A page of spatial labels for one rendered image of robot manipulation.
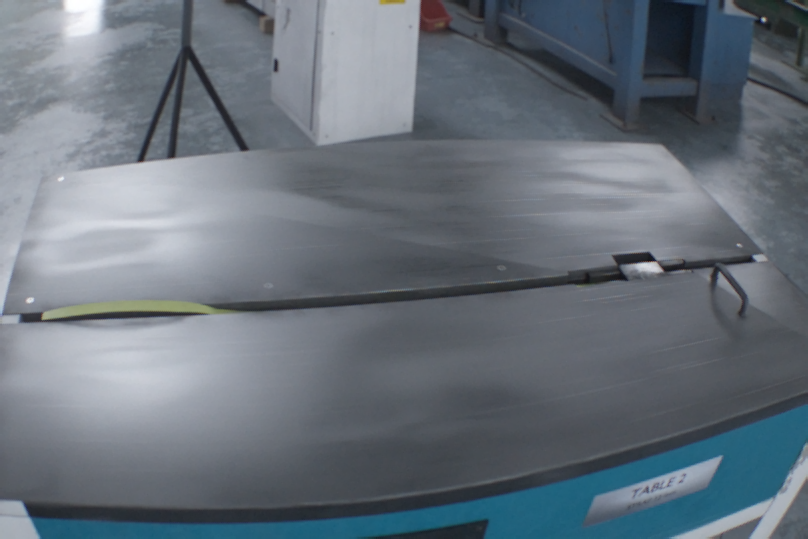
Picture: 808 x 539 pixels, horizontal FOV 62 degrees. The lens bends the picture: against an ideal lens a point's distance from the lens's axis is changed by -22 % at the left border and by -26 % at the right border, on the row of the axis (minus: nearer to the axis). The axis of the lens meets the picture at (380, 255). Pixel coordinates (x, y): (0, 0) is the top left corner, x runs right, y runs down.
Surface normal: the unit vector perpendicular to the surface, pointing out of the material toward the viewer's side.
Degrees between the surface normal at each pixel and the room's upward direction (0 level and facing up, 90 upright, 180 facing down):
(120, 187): 0
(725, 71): 90
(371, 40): 90
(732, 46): 90
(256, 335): 0
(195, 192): 0
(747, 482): 90
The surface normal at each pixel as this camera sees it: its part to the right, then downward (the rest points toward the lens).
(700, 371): 0.05, -0.85
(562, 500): 0.22, 0.53
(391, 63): 0.44, 0.50
